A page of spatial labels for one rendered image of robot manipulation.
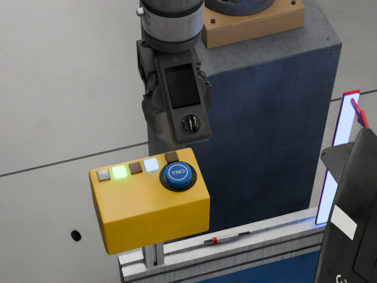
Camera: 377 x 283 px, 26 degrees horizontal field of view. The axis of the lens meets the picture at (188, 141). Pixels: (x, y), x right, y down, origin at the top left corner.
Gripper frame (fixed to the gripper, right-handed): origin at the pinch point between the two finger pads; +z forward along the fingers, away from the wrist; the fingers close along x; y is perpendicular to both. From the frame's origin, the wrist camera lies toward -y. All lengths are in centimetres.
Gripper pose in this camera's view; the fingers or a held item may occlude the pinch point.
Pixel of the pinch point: (176, 144)
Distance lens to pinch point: 112.7
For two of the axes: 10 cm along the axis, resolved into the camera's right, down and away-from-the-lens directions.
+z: -0.1, 6.4, 7.6
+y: -2.8, -7.4, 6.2
